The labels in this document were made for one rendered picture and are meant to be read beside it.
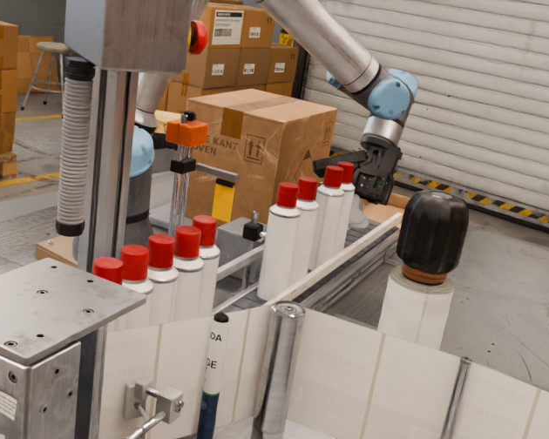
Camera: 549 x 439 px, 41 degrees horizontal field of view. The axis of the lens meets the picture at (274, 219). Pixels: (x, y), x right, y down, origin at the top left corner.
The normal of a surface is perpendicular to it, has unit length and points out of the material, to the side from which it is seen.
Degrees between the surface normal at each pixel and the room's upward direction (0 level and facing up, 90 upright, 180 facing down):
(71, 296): 0
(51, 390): 90
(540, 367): 0
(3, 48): 90
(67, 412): 90
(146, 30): 90
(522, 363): 0
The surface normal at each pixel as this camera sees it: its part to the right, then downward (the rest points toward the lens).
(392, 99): 0.26, 0.40
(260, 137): -0.44, 0.22
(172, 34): 0.46, 0.35
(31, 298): 0.15, -0.94
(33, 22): 0.80, 0.30
